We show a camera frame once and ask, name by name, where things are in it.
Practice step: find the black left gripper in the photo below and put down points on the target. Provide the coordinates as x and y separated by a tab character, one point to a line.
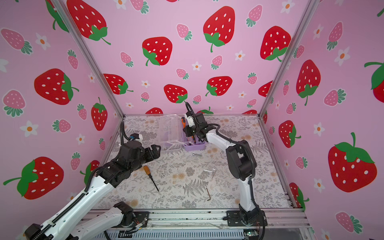
156	153

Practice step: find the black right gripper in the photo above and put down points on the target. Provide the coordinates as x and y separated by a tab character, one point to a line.
188	130

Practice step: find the orange black small screwdriver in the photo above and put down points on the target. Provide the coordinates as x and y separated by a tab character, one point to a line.
184	123

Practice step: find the purple plastic tool box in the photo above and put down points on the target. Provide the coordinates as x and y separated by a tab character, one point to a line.
172	138

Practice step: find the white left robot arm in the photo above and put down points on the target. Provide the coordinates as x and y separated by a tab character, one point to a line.
65	225

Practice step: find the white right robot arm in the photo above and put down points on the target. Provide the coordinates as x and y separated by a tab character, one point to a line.
241	161

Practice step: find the wooden handle screwdriver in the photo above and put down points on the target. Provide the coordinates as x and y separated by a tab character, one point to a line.
148	172

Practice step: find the aluminium corner post left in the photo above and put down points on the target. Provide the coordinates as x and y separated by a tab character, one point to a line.
78	38

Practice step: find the aluminium corner post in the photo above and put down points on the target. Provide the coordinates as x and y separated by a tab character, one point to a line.
78	38
296	38

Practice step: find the aluminium front frame rail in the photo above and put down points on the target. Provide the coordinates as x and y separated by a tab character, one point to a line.
195	224

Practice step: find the aluminium corner post right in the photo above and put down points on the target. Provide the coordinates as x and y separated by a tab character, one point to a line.
296	38

